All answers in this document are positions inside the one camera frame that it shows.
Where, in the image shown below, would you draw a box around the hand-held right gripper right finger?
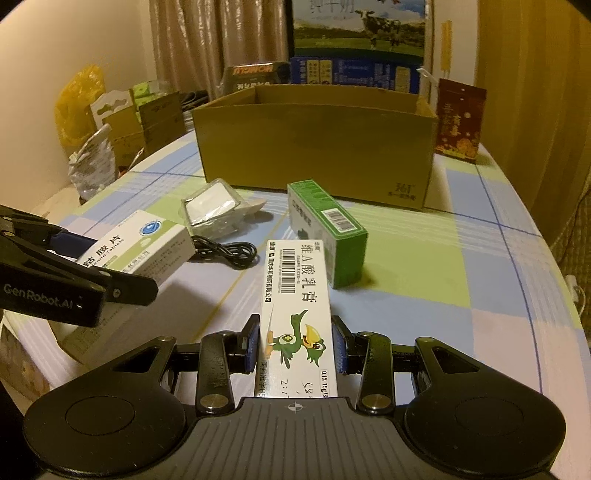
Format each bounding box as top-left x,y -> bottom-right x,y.
331,315 -> 509,415

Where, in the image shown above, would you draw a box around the red gift packet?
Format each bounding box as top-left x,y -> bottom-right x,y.
433,78 -> 488,165

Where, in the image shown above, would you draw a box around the clear plastic package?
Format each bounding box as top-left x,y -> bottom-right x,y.
181,181 -> 269,239

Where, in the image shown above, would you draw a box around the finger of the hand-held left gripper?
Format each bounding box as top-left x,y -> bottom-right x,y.
44,253 -> 160,306
0,205 -> 101,260

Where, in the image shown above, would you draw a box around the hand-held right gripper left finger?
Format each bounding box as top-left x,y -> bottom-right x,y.
95,313 -> 262,416

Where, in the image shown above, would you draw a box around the white paper with yellow print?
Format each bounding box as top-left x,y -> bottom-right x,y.
426,0 -> 482,89

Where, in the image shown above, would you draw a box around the dark printed box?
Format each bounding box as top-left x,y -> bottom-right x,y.
221,61 -> 293,98

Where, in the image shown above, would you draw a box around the white medicine tablet box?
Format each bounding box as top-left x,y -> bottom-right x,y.
59,209 -> 193,366

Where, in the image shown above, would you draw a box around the brown cardboard box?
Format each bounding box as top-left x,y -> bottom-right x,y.
191,84 -> 440,212

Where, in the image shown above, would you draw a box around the crumpled silver foil bag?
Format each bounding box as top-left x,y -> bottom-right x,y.
68,123 -> 122,200

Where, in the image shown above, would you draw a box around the stacked brown cardboard boxes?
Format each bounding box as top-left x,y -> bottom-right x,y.
89,80 -> 184,172

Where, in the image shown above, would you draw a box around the golden brown curtain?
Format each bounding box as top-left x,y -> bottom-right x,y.
475,0 -> 591,195

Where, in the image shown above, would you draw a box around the yellow plastic bag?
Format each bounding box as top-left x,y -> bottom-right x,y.
55,65 -> 107,149

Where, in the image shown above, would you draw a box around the milk carton with cow print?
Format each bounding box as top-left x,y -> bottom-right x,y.
291,0 -> 431,59

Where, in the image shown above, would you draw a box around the white power strip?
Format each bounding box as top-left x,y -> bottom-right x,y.
565,274 -> 588,302

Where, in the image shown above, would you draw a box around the white ointment box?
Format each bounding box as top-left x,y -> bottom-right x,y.
253,237 -> 339,398

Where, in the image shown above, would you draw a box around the beige curtain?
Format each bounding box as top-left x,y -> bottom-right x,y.
149,0 -> 297,99

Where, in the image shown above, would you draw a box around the black cable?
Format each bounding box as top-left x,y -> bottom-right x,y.
190,235 -> 258,271

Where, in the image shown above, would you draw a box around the green carton box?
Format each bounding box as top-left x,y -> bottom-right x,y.
287,179 -> 369,291

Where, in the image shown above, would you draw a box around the checked cloth covered desktop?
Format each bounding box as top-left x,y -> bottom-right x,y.
0,129 -> 583,407

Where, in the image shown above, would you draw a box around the blue printed box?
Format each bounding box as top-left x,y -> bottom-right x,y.
289,56 -> 424,96

